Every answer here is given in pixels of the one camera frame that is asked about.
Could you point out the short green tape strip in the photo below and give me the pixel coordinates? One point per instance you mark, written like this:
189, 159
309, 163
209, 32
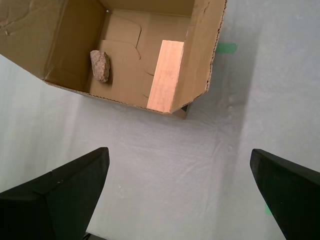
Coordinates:
227, 48

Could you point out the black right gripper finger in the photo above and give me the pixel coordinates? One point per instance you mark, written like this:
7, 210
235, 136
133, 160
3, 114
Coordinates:
50, 207
295, 200

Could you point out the white table cloth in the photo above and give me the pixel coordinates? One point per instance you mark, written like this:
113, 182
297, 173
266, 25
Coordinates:
175, 162

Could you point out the brown cardboard box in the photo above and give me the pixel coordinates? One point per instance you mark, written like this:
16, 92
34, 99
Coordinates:
62, 37

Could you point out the light wooden block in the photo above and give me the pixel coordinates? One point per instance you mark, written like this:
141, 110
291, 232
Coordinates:
165, 77

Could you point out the speckled pinkish granite rock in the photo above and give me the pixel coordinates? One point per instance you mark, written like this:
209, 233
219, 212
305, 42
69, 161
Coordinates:
100, 65

